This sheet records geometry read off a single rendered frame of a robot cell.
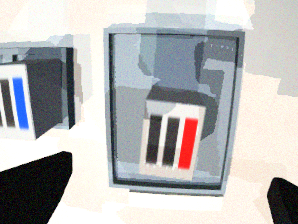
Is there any grey rectangular tray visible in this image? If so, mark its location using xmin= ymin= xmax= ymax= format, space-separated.
xmin=102 ymin=27 xmax=246 ymax=194

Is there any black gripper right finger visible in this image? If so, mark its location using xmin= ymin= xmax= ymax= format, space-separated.
xmin=266 ymin=177 xmax=298 ymax=224

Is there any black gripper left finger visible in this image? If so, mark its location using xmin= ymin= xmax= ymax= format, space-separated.
xmin=0 ymin=151 xmax=73 ymax=224

